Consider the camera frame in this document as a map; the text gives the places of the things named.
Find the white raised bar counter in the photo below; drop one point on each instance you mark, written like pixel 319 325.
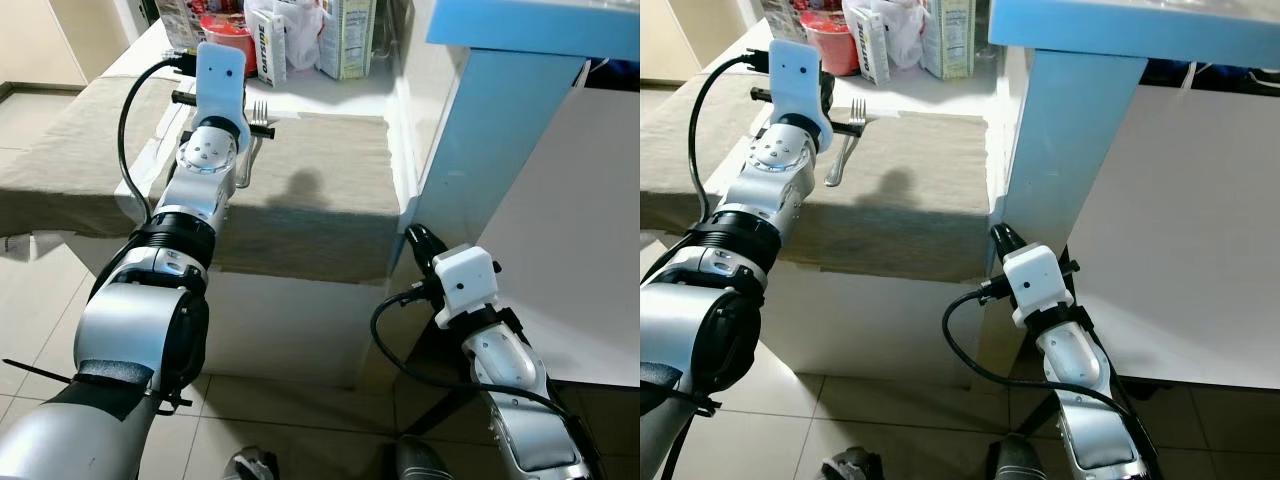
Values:
pixel 1075 130
pixel 500 130

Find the beige cloth placemat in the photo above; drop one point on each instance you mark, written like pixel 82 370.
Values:
pixel 320 200
pixel 70 160
pixel 920 200
pixel 680 160

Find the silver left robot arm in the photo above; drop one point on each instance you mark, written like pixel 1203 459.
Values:
pixel 130 340
pixel 700 340

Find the cream crackers box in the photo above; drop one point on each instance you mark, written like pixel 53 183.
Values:
pixel 948 40
pixel 348 40

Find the silver metal fork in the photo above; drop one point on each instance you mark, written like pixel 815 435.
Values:
pixel 840 160
pixel 247 160

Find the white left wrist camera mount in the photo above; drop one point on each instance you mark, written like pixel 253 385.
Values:
pixel 220 80
pixel 797 80

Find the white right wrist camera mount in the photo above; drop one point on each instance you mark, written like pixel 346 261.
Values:
pixel 1035 285
pixel 465 285

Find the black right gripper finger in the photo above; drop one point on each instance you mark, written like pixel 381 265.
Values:
pixel 1006 245
pixel 420 248

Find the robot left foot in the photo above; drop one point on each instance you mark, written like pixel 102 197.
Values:
pixel 852 467
pixel 252 467

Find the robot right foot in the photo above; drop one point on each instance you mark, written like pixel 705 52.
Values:
pixel 1018 460
pixel 422 460

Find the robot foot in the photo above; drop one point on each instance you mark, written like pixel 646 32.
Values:
pixel 1018 460
pixel 852 467
pixel 252 467
pixel 422 460

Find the red instant noodle cup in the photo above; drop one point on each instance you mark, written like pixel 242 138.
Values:
pixel 840 45
pixel 230 28

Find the white Oatside milk carton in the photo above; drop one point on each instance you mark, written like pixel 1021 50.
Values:
pixel 873 48
pixel 268 50

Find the white plastic bag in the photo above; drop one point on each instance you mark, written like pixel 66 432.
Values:
pixel 905 35
pixel 300 35

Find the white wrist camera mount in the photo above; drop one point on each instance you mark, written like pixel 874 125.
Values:
pixel 1035 285
pixel 797 80
pixel 465 285
pixel 220 80

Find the beige floor cabinet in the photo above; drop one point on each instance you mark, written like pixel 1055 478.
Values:
pixel 660 40
pixel 40 40

